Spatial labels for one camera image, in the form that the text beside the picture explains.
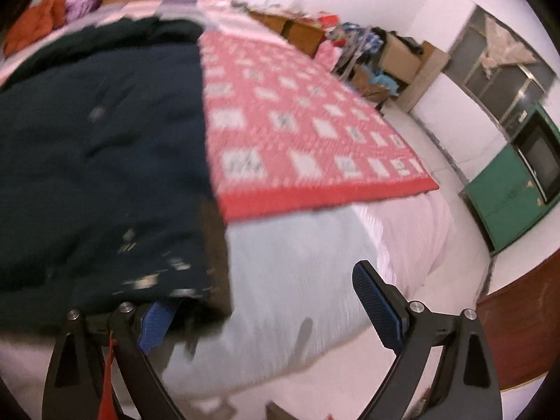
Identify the bed with patchwork cover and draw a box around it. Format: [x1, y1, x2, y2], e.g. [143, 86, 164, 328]
[0, 0, 456, 420]

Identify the green cabinet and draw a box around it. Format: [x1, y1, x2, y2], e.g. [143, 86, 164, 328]
[463, 102, 560, 257]

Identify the large cardboard box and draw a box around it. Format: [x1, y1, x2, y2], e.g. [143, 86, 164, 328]
[380, 34, 448, 86]

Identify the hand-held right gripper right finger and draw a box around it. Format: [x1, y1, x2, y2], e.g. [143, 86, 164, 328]
[352, 260, 504, 420]

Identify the purple shiny cloth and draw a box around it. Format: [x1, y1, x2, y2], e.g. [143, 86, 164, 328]
[65, 0, 104, 21]

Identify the metal framed window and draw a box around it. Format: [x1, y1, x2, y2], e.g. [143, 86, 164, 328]
[442, 3, 557, 133]

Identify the orange puffer jacket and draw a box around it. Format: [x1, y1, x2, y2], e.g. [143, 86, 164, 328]
[4, 0, 106, 57]

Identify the dark screen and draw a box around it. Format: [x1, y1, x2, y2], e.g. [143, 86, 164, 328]
[511, 118, 560, 204]

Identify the brown wooden door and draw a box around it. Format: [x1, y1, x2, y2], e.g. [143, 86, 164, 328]
[476, 251, 560, 392]

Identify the pale hanging cloth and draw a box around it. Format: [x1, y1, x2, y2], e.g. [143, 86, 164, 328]
[480, 12, 538, 76]

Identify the dark navy padded jacket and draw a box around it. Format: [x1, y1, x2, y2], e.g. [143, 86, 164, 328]
[0, 16, 235, 329]

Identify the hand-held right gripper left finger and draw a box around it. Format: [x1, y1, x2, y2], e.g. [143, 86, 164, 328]
[41, 300, 187, 420]

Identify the pile of colourful clothes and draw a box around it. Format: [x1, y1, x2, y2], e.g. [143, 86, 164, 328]
[327, 20, 386, 55]

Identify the red checkered mat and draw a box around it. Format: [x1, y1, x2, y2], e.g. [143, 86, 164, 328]
[197, 9, 439, 223]

